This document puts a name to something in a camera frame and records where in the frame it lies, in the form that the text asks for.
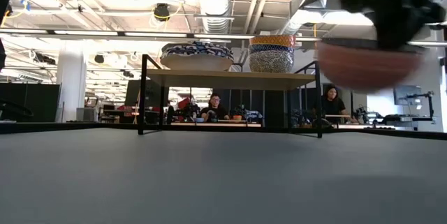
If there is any teal bowl with terracotta outside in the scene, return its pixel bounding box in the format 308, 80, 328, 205
316, 38, 425, 94

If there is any yellow patterned bowl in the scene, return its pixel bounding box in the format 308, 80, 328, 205
249, 34, 297, 47

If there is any dark blue patterned bowl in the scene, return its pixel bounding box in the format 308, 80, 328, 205
249, 43, 296, 54

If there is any grey white patterned bowl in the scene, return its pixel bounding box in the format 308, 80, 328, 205
248, 50, 295, 74

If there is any blue white patterned plate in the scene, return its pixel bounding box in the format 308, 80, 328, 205
159, 53, 235, 72
160, 40, 235, 60

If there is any grey background monitor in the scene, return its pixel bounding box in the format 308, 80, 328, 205
393, 84, 423, 107

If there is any person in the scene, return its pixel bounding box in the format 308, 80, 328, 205
200, 92, 230, 124
320, 84, 354, 124

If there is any long ceiling strip light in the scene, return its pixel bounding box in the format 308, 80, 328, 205
0, 28, 49, 35
53, 29, 120, 37
124, 31, 189, 38
193, 33, 256, 40

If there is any wooden background desk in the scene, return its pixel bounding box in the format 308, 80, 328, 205
170, 120, 263, 128

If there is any dark blue-grey table mat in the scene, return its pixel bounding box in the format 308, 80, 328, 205
0, 127, 447, 224

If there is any black background monitor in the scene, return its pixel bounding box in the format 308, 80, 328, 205
124, 78, 169, 108

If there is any white pillar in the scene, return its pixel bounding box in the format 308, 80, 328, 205
55, 40, 88, 124

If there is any black partition panel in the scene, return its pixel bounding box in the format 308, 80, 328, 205
0, 82, 63, 124

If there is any wooden shelf with black frame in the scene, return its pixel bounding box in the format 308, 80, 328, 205
137, 53, 323, 139

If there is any black ceiling cable reel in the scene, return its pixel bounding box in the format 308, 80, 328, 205
153, 3, 172, 22

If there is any black metal rig frame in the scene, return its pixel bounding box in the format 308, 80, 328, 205
0, 121, 447, 141

